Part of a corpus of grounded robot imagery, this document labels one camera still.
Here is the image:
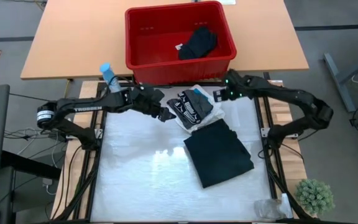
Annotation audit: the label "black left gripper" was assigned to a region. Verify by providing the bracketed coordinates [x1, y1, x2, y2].
[131, 84, 177, 123]

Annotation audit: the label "grey shorts with printed waistband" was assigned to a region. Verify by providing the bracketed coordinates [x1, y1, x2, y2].
[166, 88, 214, 130]

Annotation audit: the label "white lace garment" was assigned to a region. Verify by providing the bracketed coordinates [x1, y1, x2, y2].
[172, 84, 226, 134]

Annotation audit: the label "red plastic laundry basket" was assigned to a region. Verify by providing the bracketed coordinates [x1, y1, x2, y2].
[124, 1, 237, 85]

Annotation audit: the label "small black garment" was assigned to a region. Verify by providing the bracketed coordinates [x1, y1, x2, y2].
[178, 26, 219, 61]

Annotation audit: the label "spray bottle with blue cap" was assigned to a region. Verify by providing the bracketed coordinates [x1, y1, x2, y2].
[99, 63, 122, 93]

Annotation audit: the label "grey metal desk leg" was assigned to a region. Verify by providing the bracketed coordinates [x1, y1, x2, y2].
[323, 52, 358, 113]

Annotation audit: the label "tan wooden desk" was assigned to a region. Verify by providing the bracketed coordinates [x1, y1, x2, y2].
[20, 0, 310, 80]

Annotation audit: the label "clear plastic cup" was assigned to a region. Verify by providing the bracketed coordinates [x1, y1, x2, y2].
[254, 192, 294, 220]

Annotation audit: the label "small green potted plant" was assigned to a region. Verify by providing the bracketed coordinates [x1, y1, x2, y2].
[295, 179, 336, 217]

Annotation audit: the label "white power adapter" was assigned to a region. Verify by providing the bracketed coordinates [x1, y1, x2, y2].
[42, 177, 57, 195]

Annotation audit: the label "black side table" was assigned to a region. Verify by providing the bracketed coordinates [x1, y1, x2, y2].
[0, 151, 62, 224]

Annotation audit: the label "yellow cable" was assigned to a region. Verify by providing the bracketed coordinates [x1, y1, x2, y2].
[61, 79, 71, 100]

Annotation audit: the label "black metal table frame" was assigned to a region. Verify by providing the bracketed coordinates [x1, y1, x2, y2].
[51, 80, 319, 224]

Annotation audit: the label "thin black floor cable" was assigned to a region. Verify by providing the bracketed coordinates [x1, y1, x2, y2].
[9, 92, 52, 103]

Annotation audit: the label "tangled cable bundle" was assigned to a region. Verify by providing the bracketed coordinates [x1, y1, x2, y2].
[4, 126, 71, 156]

